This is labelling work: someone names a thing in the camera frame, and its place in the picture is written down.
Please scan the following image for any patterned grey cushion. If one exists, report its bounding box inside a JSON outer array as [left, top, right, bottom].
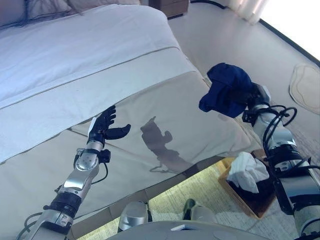
[[23, 0, 85, 21]]

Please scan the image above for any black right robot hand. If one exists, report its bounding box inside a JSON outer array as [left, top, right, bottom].
[[239, 83, 273, 111]]

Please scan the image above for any beige pillow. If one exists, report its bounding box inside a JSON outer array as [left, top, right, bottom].
[[0, 0, 29, 28], [66, 0, 141, 13]]

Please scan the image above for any white curtain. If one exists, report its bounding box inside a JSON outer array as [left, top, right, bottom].
[[224, 0, 270, 26]]

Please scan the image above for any silver left robot leg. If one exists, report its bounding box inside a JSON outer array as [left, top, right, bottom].
[[118, 200, 154, 231]]

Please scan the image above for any silver robot leg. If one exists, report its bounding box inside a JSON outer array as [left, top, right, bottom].
[[118, 200, 154, 231], [189, 205, 219, 225]]

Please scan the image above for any black window frame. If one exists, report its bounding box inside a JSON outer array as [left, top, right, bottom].
[[258, 18, 320, 64]]

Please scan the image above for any oval beige floor mat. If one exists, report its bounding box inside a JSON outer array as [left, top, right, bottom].
[[289, 62, 320, 110]]

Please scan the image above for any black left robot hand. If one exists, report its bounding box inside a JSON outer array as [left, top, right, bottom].
[[87, 104, 132, 146]]

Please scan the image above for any grey robot torso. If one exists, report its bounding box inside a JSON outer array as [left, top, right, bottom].
[[104, 219, 271, 240]]

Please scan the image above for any brown bed base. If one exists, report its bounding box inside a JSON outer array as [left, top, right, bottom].
[[69, 154, 227, 240]]

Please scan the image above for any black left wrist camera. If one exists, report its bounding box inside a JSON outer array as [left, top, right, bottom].
[[99, 149, 112, 164]]

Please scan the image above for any white t-shirt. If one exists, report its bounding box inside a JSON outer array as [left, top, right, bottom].
[[225, 151, 271, 194]]

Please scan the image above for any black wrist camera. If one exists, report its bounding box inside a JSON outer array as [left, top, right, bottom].
[[241, 109, 256, 125], [99, 149, 112, 164]]

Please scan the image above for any silver right robot leg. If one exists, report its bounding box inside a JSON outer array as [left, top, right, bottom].
[[189, 205, 219, 225]]

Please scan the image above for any brown wooden nightstand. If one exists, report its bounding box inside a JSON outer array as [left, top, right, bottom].
[[148, 0, 189, 20]]

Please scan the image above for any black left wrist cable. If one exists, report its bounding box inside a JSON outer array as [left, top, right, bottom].
[[90, 162, 109, 186]]

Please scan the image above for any brown wicker basket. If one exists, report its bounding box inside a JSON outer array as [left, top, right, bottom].
[[217, 149, 279, 221]]

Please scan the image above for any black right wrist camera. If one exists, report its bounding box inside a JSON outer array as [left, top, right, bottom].
[[241, 109, 256, 125]]

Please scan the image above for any black floor cable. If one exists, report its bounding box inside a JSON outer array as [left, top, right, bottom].
[[189, 0, 226, 10]]

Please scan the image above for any dark blue garment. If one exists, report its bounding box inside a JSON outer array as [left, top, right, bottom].
[[198, 62, 254, 119]]

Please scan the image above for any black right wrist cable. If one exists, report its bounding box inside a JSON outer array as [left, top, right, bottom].
[[261, 105, 299, 161]]

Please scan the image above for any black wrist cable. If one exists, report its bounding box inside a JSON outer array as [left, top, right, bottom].
[[261, 105, 299, 161], [90, 162, 109, 186]]

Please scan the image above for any dark right robot foot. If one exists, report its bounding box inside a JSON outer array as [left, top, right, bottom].
[[183, 198, 197, 221]]

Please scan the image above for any black left upper arm cable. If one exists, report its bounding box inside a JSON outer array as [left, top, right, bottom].
[[15, 211, 46, 240]]

